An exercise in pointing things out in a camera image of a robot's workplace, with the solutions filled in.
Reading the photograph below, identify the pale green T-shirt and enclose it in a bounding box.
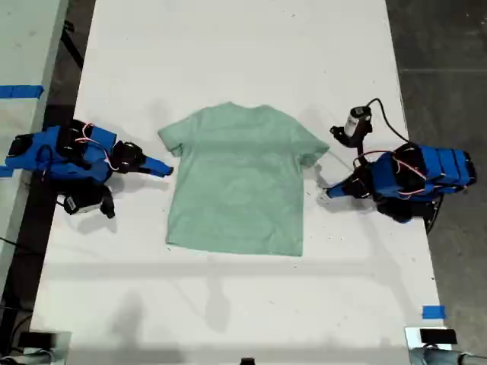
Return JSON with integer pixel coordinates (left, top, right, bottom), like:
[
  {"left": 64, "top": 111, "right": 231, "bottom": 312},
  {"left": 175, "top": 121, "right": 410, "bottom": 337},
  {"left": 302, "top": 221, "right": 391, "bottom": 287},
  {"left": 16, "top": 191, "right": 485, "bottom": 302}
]
[{"left": 157, "top": 101, "right": 330, "bottom": 257}]

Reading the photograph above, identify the black table brace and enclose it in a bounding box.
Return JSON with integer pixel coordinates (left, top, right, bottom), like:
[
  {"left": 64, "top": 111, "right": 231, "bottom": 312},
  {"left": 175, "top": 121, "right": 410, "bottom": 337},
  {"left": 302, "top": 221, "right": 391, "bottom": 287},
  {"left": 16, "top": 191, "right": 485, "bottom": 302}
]
[{"left": 62, "top": 18, "right": 85, "bottom": 71}]

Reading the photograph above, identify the long blue tape strip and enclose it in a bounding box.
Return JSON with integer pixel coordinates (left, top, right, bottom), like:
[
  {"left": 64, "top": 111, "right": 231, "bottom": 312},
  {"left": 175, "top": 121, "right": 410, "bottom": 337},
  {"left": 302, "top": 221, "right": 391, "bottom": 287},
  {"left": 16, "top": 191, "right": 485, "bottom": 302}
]
[{"left": 0, "top": 85, "right": 45, "bottom": 100}]

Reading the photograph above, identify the pale side table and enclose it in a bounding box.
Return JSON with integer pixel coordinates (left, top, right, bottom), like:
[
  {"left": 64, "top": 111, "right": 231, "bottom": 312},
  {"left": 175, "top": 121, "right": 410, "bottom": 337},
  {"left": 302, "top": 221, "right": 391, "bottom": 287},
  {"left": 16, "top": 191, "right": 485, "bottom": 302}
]
[{"left": 0, "top": 0, "right": 69, "bottom": 294}]

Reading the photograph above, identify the small black box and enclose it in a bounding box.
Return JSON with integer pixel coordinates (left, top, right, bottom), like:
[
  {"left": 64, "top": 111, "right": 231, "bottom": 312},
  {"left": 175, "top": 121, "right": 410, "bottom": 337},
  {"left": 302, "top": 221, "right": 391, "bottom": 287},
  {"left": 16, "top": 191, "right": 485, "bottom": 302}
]
[
  {"left": 419, "top": 328, "right": 457, "bottom": 345},
  {"left": 18, "top": 332, "right": 58, "bottom": 349}
]

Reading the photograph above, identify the grey blue fixture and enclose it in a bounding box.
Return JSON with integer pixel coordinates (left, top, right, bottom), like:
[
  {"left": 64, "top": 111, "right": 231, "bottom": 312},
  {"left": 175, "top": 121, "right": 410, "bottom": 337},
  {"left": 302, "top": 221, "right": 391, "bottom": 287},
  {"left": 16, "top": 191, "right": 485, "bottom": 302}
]
[{"left": 409, "top": 345, "right": 487, "bottom": 365}]

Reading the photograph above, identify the black camera stalk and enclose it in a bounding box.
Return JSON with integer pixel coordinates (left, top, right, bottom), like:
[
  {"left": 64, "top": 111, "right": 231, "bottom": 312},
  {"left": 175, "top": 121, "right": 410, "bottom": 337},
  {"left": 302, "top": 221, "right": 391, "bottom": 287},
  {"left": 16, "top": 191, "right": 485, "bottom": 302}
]
[
  {"left": 99, "top": 185, "right": 116, "bottom": 220},
  {"left": 329, "top": 123, "right": 373, "bottom": 163}
]

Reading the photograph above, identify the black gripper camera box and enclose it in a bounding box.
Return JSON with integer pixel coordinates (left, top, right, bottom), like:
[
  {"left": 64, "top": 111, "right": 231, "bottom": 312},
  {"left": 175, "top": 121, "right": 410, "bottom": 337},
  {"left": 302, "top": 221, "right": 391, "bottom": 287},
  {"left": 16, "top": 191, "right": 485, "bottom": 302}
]
[
  {"left": 344, "top": 106, "right": 373, "bottom": 137},
  {"left": 62, "top": 193, "right": 103, "bottom": 216}
]

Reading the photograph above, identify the black arm base cable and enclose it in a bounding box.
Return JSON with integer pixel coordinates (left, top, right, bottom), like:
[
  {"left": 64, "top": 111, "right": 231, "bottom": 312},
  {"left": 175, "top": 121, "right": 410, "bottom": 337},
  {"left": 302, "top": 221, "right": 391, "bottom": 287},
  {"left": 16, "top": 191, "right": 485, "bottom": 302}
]
[{"left": 425, "top": 195, "right": 445, "bottom": 235}]

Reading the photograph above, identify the thin black floor cable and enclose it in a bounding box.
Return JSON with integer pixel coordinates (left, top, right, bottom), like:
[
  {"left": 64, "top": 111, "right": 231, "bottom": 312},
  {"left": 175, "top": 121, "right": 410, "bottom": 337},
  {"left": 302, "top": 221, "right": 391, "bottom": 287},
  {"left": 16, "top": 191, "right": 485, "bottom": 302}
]
[{"left": 0, "top": 236, "right": 43, "bottom": 256}]

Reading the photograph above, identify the black cable bundle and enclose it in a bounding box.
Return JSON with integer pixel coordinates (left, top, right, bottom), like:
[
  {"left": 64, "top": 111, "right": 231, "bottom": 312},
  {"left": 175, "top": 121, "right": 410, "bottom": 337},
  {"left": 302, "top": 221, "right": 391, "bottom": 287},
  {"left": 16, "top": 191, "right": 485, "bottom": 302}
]
[{"left": 0, "top": 303, "right": 33, "bottom": 354}]

